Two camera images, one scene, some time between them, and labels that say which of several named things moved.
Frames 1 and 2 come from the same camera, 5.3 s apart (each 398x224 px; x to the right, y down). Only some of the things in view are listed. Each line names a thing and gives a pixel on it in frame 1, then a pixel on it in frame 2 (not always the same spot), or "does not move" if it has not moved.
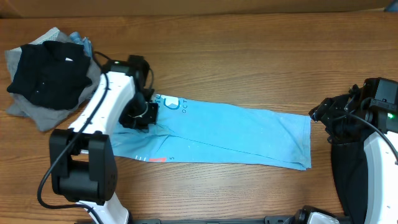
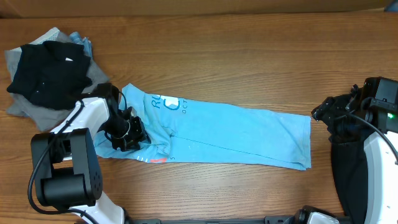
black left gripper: (143, 124) -> (139, 133)
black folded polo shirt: (52, 74) does not move
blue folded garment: (87, 44) does not move
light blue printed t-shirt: (190, 130) does not move
